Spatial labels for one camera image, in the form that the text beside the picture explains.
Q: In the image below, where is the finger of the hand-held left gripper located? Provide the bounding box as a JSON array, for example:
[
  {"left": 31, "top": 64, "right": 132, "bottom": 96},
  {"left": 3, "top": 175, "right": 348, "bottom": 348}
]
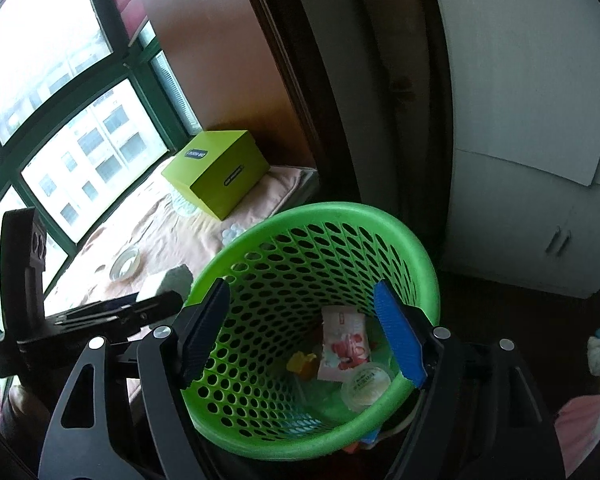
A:
[{"left": 47, "top": 291, "right": 186, "bottom": 335}]

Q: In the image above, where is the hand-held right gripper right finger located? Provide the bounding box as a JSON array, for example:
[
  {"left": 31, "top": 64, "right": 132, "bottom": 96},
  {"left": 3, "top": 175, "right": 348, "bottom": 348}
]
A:
[{"left": 373, "top": 279, "right": 567, "bottom": 480}]

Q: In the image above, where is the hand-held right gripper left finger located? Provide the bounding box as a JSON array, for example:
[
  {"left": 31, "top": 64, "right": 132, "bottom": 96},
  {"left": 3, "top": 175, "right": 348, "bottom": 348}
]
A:
[{"left": 37, "top": 278, "right": 231, "bottom": 480}]

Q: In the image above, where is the silver lined wrapper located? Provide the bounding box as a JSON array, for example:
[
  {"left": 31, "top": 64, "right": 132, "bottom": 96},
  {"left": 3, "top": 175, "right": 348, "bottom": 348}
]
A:
[{"left": 156, "top": 263, "right": 194, "bottom": 295}]

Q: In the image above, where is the pink snack packet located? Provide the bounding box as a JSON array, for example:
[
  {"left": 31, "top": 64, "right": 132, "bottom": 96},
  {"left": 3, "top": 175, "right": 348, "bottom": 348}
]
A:
[{"left": 317, "top": 305, "right": 371, "bottom": 384}]

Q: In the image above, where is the printed lid jelly cup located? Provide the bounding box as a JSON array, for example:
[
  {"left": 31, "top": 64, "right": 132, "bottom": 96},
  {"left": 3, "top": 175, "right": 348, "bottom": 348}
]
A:
[{"left": 340, "top": 362, "right": 394, "bottom": 409}]

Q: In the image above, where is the green perforated plastic basket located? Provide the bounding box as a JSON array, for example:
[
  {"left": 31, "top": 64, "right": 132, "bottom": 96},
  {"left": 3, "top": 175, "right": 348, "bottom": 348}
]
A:
[{"left": 179, "top": 202, "right": 441, "bottom": 459}]

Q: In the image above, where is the yellow wrapper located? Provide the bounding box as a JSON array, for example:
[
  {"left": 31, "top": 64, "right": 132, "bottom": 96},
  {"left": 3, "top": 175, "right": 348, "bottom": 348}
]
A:
[{"left": 285, "top": 351, "right": 321, "bottom": 377}]

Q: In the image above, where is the blue packet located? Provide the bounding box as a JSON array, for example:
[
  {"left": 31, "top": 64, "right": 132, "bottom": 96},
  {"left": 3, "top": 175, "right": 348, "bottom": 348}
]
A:
[{"left": 358, "top": 426, "right": 383, "bottom": 450}]

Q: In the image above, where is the clear plastic container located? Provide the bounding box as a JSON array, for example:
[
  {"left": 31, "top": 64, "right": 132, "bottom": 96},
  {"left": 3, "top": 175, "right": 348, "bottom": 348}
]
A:
[{"left": 171, "top": 193, "right": 200, "bottom": 219}]

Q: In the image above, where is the green cardboard box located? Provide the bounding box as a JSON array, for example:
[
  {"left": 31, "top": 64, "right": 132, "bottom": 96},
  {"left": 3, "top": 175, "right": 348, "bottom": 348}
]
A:
[{"left": 160, "top": 129, "right": 271, "bottom": 221}]

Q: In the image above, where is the person's pink floral clothing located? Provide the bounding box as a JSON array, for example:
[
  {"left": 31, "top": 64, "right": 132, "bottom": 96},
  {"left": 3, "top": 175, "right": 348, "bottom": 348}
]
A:
[{"left": 553, "top": 324, "right": 600, "bottom": 480}]

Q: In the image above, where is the green framed window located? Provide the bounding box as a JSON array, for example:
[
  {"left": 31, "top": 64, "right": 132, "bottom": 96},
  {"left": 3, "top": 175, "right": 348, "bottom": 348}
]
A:
[{"left": 0, "top": 0, "right": 204, "bottom": 335}]

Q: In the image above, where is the white wardrobe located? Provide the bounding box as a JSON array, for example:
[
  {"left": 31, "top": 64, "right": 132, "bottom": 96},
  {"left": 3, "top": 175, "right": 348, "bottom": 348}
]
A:
[{"left": 424, "top": 0, "right": 600, "bottom": 302}]

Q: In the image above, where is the dark wooden door frame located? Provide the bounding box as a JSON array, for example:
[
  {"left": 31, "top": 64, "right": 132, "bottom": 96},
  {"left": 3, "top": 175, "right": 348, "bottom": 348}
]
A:
[{"left": 231, "top": 0, "right": 453, "bottom": 272}]

